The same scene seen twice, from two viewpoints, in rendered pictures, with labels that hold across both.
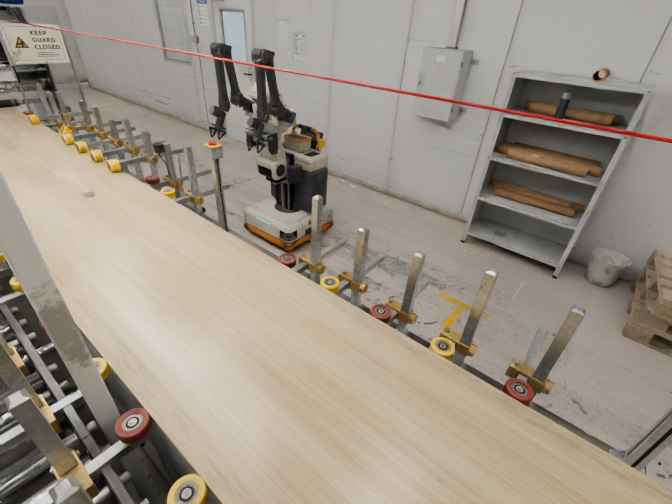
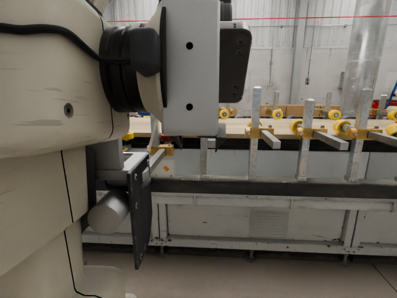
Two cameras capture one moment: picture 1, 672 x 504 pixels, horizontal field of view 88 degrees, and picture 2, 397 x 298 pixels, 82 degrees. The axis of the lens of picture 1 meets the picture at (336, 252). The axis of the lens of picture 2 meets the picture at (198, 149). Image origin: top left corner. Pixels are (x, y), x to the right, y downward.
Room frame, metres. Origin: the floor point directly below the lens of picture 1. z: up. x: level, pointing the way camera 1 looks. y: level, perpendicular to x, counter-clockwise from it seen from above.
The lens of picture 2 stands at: (3.20, 0.65, 1.16)
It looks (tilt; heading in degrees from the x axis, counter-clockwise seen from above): 15 degrees down; 147
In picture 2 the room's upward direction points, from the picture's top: straight up
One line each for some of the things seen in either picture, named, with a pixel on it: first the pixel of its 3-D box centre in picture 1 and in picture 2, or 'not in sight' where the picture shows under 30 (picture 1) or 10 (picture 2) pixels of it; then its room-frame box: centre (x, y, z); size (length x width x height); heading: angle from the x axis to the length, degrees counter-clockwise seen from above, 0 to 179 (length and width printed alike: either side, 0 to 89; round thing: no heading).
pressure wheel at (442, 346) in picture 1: (439, 355); not in sight; (0.82, -0.38, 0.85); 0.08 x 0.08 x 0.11
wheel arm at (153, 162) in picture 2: (182, 178); (159, 155); (2.21, 1.08, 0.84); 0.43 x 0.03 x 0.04; 143
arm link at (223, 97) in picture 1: (220, 78); not in sight; (2.78, 0.93, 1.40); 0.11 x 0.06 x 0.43; 55
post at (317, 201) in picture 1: (316, 243); not in sight; (1.37, 0.10, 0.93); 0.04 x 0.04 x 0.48; 53
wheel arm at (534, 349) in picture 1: (527, 365); not in sight; (0.83, -0.70, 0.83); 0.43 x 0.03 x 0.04; 143
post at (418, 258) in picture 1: (408, 302); not in sight; (1.07, -0.30, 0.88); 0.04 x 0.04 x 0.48; 53
